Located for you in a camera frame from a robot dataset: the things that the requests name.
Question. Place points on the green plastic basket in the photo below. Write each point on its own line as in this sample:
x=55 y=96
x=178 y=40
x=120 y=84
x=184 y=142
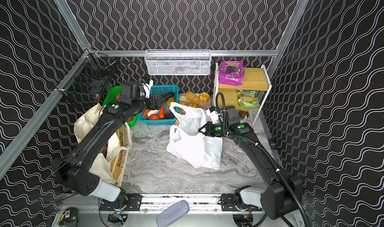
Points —
x=112 y=97

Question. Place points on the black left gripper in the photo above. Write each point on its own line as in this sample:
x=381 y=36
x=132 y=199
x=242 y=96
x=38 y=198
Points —
x=157 y=101

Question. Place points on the pumpkin shaped bread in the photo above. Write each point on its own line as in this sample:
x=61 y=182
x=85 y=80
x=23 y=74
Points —
x=204 y=97

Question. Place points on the purple snack bag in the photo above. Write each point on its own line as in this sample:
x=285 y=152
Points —
x=104 y=150
x=231 y=73

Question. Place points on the white wooden two-tier shelf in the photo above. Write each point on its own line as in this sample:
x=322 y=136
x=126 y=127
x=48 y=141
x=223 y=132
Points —
x=256 y=79

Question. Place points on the green yellow snack bag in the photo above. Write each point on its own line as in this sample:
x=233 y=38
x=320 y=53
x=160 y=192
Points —
x=248 y=99

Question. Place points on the yellow orange pepper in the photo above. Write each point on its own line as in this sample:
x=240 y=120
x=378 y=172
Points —
x=170 y=100

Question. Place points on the floral canvas tote bag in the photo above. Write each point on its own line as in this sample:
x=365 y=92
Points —
x=121 y=152

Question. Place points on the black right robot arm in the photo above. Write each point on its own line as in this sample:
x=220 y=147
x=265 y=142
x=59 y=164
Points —
x=283 y=194

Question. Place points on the beige bread tray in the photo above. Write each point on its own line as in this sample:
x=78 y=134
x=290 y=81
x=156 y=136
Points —
x=183 y=98

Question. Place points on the grey cloth pad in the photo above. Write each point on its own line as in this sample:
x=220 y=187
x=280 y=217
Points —
x=172 y=214

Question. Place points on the teal plastic basket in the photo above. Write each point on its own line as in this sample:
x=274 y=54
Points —
x=160 y=90

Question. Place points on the black wire wall basket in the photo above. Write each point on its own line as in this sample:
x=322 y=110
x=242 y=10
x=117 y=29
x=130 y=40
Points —
x=91 y=82

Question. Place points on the cream canvas tote bag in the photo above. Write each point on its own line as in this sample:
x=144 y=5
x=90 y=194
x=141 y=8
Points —
x=100 y=166

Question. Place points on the white wire wall basket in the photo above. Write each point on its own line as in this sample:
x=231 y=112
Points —
x=178 y=62

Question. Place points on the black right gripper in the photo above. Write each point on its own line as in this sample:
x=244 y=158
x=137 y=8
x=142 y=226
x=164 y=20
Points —
x=207 y=129

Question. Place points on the orange carrot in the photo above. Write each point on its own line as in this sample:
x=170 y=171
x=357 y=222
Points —
x=162 y=112

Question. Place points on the white plastic bag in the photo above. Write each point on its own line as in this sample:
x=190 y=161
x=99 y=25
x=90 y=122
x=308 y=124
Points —
x=187 y=143

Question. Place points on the green white can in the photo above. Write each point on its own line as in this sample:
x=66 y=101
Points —
x=243 y=115

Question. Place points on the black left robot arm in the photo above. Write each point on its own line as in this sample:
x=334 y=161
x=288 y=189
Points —
x=73 y=171

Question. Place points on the purple eggplant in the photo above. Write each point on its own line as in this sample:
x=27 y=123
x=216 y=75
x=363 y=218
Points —
x=169 y=95

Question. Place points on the yellow black tape measure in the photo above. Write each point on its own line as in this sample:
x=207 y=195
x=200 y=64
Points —
x=69 y=218

